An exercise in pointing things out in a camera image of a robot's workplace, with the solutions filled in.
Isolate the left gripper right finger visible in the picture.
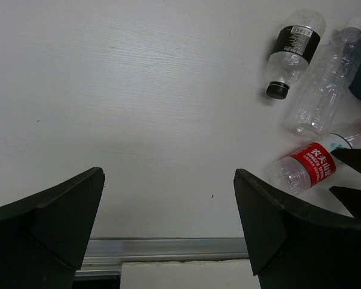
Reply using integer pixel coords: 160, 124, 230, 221
233, 169, 361, 288

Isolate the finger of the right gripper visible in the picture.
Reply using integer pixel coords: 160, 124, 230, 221
329, 186, 361, 219
331, 148, 361, 174

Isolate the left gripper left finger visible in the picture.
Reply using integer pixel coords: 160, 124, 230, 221
0, 167, 105, 288

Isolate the red label plastic bottle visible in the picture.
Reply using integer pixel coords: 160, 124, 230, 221
267, 123, 361, 195

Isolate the clear white cap bottle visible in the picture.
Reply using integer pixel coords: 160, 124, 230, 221
283, 17, 361, 138

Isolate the black label plastic bottle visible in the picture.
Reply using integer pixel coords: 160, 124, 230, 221
265, 9, 326, 99

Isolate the aluminium table edge rail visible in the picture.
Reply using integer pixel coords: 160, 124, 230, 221
75, 237, 248, 278

